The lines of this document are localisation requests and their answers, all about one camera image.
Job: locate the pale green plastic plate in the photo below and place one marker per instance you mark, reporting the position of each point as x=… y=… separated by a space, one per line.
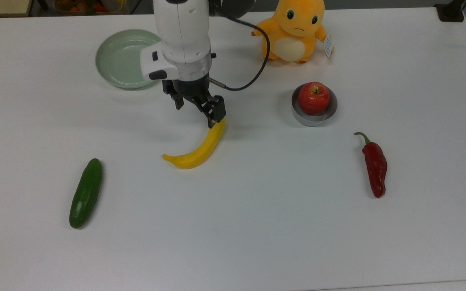
x=119 y=60

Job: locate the grey round bowl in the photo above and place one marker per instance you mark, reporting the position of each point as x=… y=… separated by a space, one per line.
x=313 y=120

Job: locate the black clamp base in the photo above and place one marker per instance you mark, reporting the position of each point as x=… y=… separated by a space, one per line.
x=450 y=12

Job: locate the red chili pepper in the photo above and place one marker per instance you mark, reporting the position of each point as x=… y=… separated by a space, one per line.
x=375 y=169

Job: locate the orange dinosaur plush toy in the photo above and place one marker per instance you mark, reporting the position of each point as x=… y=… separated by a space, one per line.
x=293 y=36

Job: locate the red apple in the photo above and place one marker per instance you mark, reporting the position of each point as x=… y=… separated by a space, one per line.
x=314 y=98

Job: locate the yellow banana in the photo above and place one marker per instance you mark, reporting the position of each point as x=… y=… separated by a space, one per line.
x=200 y=155

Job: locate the white plush toy tag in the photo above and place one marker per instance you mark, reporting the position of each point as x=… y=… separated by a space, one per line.
x=329 y=45

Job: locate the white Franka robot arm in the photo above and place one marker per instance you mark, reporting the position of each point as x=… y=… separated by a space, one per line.
x=182 y=32

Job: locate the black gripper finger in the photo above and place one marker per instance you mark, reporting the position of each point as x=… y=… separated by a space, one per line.
x=217 y=109
x=178 y=102

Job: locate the green cucumber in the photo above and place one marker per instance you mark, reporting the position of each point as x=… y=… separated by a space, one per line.
x=86 y=194

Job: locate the box of toy fruits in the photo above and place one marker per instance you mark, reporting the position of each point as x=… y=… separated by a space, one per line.
x=87 y=5

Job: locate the beige board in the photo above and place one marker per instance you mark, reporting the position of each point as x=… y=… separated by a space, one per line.
x=0 y=7

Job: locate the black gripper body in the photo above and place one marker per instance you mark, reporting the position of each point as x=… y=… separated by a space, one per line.
x=188 y=89

